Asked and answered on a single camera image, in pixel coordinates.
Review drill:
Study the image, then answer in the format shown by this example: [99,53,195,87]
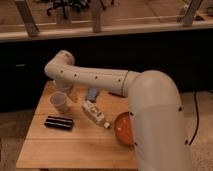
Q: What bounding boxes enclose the translucent white cup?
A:
[50,91,68,113]

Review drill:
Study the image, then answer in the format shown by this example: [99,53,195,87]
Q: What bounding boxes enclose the black cable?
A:
[188,90,201,147]

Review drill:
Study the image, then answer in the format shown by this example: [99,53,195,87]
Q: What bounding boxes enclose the brown sausage-shaped item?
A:
[108,92,125,98]

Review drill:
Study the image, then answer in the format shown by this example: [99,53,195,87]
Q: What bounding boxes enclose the wooden table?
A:
[16,82,137,170]

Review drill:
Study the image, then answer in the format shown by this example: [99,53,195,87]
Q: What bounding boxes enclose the white carton bottle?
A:
[82,101,111,129]

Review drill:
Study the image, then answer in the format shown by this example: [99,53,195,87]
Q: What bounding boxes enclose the grey middle window post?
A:
[91,0,101,33]

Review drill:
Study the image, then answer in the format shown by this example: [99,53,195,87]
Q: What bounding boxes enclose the blue cloth item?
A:
[86,88,99,102]

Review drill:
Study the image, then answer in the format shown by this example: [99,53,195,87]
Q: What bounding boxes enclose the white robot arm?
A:
[44,50,193,171]

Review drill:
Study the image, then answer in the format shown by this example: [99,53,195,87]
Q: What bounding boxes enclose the grey window post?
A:
[91,0,101,33]
[14,0,39,37]
[181,0,203,27]

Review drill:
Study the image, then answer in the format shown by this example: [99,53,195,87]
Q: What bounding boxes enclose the black rectangular box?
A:
[44,116,74,130]

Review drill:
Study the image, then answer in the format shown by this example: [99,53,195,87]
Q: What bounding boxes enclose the grey right window post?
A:
[181,0,203,27]

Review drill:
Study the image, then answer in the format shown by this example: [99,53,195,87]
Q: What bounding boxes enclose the black office chair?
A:
[46,0,90,19]

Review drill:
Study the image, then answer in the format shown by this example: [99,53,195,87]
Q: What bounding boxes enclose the grey left window post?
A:
[14,0,39,37]

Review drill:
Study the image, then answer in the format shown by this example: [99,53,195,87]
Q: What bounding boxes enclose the orange ceramic bowl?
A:
[114,112,134,146]

